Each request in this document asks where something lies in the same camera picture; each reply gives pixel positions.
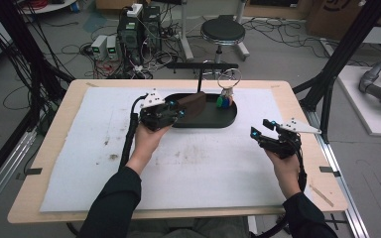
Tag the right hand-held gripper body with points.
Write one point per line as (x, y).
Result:
(286, 143)

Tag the person's right hand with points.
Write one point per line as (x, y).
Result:
(286, 175)

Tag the white power strip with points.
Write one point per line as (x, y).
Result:
(134, 10)

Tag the black computer tower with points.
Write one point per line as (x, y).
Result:
(152, 26)
(130, 38)

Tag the aluminium rail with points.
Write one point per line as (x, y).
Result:
(340, 185)
(3, 168)

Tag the white base board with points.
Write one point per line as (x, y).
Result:
(360, 109)

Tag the white table leg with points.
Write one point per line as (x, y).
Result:
(241, 43)
(185, 33)

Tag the black round stool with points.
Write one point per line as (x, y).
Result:
(223, 31)

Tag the black tray with hanger bar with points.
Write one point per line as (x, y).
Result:
(211, 117)

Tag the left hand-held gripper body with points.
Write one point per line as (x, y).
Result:
(157, 115)

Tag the grey bench power supply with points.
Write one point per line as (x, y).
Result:
(112, 48)
(98, 46)

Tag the cardboard box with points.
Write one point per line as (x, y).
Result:
(334, 16)

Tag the white felt mat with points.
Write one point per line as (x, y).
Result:
(195, 172)

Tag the person's left hand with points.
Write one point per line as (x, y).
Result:
(145, 145)

